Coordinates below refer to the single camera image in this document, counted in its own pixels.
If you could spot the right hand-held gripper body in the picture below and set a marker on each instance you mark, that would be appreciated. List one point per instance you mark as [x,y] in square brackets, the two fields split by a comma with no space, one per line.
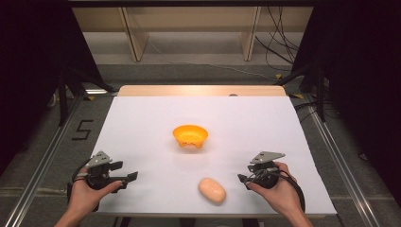
[266,156]

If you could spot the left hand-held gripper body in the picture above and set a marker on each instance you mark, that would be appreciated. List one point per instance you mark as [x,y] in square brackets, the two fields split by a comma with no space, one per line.
[98,160]

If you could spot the pale peach potato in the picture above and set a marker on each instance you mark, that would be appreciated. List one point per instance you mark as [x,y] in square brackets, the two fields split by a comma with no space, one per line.
[212,191]

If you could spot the orange plastic bowl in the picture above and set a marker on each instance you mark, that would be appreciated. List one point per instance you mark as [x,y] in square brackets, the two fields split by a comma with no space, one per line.
[190,135]

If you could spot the person's right hand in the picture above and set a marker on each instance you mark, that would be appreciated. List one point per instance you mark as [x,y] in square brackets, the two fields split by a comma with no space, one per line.
[283,192]

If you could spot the person's left hand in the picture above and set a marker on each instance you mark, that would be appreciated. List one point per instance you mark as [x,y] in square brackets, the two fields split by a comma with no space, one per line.
[82,197]

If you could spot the white table sheet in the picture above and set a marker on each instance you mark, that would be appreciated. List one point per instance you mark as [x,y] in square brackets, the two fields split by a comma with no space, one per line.
[201,164]

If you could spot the yellow tape piece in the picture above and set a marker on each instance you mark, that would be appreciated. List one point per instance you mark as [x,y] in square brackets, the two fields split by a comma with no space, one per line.
[90,98]
[296,96]
[278,76]

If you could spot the black metal stand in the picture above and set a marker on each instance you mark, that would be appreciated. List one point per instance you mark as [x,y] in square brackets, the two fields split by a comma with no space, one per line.
[321,94]
[63,101]

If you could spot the light wooden table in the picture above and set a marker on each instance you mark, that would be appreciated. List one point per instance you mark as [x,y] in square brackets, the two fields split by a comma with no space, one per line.
[189,90]

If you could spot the black curtain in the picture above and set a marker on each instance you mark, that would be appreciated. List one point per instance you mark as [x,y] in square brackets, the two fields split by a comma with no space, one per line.
[28,78]
[365,78]

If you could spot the light wooden shelf unit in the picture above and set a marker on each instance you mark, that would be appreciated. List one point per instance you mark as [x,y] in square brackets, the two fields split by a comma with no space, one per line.
[135,34]

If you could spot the silver metal floor rail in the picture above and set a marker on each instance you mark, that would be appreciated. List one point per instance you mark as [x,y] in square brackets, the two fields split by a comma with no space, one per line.
[44,164]
[340,157]

